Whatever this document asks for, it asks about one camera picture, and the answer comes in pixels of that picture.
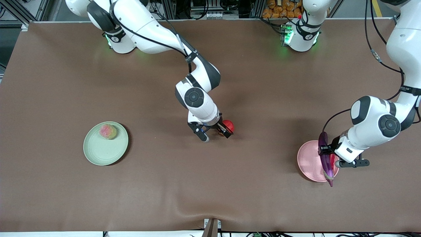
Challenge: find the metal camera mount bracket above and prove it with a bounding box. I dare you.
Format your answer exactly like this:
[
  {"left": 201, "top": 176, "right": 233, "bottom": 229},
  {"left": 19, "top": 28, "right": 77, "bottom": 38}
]
[{"left": 202, "top": 218, "right": 222, "bottom": 237}]

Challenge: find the long purple eggplant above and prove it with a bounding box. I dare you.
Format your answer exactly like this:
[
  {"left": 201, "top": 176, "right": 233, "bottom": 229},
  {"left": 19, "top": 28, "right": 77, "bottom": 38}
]
[{"left": 318, "top": 132, "right": 335, "bottom": 187}]

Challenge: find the aluminium frame profile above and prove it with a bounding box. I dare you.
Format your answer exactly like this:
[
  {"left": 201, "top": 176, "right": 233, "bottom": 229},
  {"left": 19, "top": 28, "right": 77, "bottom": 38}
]
[{"left": 0, "top": 0, "right": 50, "bottom": 32}]

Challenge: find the orange packaged snacks pile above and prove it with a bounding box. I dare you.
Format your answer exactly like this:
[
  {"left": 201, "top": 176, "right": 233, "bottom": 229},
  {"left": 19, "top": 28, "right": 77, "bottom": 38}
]
[{"left": 262, "top": 0, "right": 303, "bottom": 19}]

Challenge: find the red pomegranate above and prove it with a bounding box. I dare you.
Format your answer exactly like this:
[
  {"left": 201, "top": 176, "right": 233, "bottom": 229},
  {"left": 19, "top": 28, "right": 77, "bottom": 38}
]
[{"left": 221, "top": 120, "right": 235, "bottom": 135}]

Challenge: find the pink yellow peach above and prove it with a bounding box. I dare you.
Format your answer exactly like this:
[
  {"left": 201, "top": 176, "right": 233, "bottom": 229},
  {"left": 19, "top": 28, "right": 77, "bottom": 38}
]
[{"left": 99, "top": 123, "right": 117, "bottom": 140}]

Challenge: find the pink round plate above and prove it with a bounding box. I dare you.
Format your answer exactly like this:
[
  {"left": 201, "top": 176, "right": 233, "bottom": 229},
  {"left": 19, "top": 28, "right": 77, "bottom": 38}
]
[{"left": 297, "top": 140, "right": 340, "bottom": 182}]

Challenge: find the pale green round plate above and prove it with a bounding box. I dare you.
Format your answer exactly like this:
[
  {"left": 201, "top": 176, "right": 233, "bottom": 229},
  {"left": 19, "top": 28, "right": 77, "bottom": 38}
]
[{"left": 83, "top": 121, "right": 129, "bottom": 166}]

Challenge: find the table cover mat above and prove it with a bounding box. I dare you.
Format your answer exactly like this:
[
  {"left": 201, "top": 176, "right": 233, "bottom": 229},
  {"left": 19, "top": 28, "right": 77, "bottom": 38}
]
[{"left": 0, "top": 19, "right": 421, "bottom": 232}]

